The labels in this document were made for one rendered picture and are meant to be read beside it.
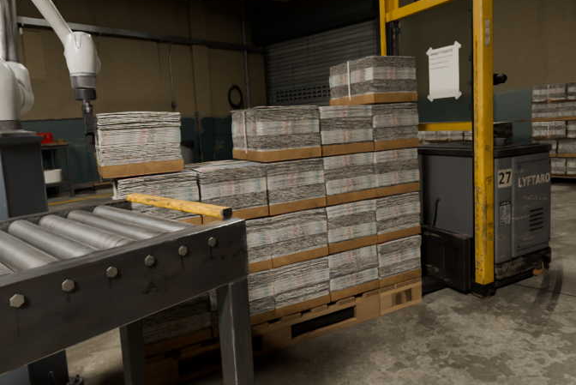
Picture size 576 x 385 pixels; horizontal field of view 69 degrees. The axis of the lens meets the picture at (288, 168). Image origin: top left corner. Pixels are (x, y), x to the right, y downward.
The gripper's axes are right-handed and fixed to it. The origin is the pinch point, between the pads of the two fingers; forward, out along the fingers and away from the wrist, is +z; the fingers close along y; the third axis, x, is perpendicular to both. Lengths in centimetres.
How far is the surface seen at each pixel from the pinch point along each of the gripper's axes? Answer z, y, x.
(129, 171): 10.4, -18.9, -10.7
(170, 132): -2.5, -18.3, -26.5
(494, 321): 95, -54, -163
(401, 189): 33, -19, -139
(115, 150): 2.7, -18.2, -6.9
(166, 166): 10.2, -19.0, -24.1
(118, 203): 16, -52, -3
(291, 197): 29, -18, -76
